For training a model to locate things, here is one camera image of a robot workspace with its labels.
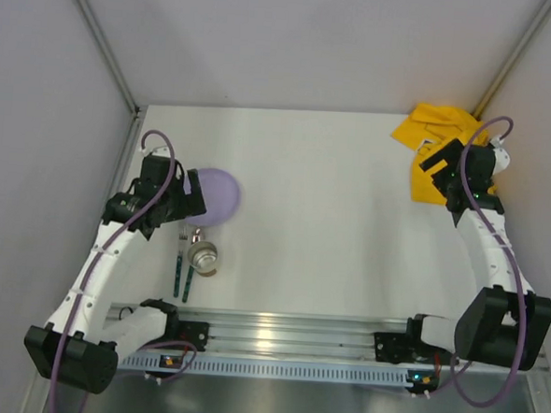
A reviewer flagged fork with green handle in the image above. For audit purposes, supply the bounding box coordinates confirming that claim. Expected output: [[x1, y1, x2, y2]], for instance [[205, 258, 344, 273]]
[[173, 226, 188, 298]]

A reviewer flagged spoon with green handle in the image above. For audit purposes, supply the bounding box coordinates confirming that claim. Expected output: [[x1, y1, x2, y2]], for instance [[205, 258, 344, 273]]
[[182, 227, 204, 303]]

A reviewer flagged purple plastic plate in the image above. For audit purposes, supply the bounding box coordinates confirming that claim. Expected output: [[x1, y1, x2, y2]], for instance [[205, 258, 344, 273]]
[[185, 167, 241, 228]]

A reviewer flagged yellow pikachu cloth placemat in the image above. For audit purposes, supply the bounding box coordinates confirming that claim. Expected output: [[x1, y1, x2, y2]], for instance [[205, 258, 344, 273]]
[[391, 103, 483, 206]]

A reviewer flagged small metal cup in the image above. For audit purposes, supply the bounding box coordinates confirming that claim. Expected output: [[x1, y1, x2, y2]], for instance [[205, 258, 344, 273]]
[[187, 240, 219, 278]]

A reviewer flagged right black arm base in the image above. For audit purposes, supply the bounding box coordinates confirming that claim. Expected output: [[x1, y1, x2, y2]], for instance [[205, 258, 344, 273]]
[[374, 332, 415, 364]]

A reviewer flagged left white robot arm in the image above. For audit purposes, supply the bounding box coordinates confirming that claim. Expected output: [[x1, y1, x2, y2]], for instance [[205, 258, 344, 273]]
[[24, 154, 206, 394]]

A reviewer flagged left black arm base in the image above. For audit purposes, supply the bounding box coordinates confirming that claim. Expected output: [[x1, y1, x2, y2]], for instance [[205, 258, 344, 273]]
[[167, 320, 210, 352]]

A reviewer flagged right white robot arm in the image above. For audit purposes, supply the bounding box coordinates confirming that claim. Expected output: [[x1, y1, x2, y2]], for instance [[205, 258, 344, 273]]
[[415, 139, 551, 371]]

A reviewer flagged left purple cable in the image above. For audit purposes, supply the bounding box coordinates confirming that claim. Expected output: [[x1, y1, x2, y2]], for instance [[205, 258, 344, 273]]
[[47, 123, 212, 413]]

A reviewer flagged purple cable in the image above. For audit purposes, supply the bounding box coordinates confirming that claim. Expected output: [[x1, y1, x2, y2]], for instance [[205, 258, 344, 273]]
[[47, 123, 212, 413], [431, 113, 544, 412]]

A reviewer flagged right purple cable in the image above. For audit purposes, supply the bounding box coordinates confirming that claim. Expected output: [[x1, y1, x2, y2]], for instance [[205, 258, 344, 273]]
[[431, 113, 544, 412]]

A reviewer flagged aluminium mounting rail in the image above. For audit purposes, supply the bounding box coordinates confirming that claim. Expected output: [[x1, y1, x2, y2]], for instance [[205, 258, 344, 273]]
[[106, 300, 551, 376]]

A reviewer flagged slotted grey cable duct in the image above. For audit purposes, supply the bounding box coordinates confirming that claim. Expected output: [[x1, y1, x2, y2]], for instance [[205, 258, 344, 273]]
[[119, 352, 439, 392]]

